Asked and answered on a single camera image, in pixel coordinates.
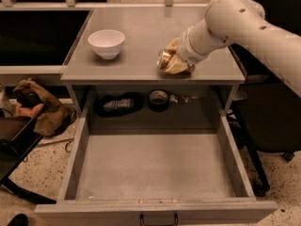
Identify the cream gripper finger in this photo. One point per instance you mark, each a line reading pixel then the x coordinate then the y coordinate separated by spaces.
pixel 176 65
pixel 172 47

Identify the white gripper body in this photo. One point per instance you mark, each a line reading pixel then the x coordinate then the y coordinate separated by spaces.
pixel 186 50

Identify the crushed orange soda can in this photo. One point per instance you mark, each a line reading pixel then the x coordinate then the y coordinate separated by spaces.
pixel 164 57

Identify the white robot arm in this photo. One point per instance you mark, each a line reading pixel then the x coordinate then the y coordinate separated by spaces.
pixel 242 22

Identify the grey cabinet counter unit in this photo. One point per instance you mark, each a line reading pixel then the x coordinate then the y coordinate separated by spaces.
pixel 147 30

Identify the grey open top drawer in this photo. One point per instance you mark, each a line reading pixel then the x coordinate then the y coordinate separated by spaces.
pixel 150 163

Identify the black tape roll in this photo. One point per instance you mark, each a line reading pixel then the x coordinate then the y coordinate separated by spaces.
pixel 158 101

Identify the white ceramic bowl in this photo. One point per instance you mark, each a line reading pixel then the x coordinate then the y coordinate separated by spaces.
pixel 106 43

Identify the black and grey shoe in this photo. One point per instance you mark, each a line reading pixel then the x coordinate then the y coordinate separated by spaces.
pixel 117 106

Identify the black office chair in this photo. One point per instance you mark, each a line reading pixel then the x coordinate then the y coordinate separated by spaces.
pixel 268 112

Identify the black tray stand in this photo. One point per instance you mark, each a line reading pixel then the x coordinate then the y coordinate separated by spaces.
pixel 17 140

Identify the black drawer handle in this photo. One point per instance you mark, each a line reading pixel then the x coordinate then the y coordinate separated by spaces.
pixel 157 220

